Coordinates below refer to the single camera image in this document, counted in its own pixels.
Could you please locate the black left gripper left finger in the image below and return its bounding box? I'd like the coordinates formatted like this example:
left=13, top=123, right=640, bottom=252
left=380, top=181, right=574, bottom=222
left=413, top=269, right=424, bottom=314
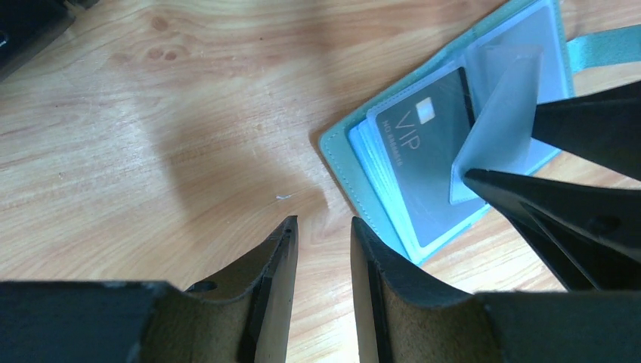
left=1, top=216, right=298, bottom=362

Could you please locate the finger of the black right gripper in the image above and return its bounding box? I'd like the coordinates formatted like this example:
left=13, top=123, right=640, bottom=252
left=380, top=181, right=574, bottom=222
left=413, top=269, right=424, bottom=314
left=463, top=169, right=640, bottom=291
left=532, top=81, right=640, bottom=181

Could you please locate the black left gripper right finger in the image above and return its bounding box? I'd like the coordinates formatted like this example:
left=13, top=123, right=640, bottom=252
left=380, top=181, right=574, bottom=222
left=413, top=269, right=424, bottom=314
left=351, top=217, right=640, bottom=362

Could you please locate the teal leather card holder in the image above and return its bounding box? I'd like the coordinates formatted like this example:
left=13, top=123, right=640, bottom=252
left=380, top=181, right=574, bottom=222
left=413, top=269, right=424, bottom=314
left=319, top=1, right=640, bottom=265

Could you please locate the dark grey VIP card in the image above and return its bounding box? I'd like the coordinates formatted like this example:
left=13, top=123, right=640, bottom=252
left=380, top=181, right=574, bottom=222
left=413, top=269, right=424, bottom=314
left=368, top=67, right=484, bottom=250

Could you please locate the black three-compartment tray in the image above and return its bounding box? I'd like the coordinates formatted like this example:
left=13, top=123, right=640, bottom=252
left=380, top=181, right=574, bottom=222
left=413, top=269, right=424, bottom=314
left=1, top=0, right=98, bottom=80

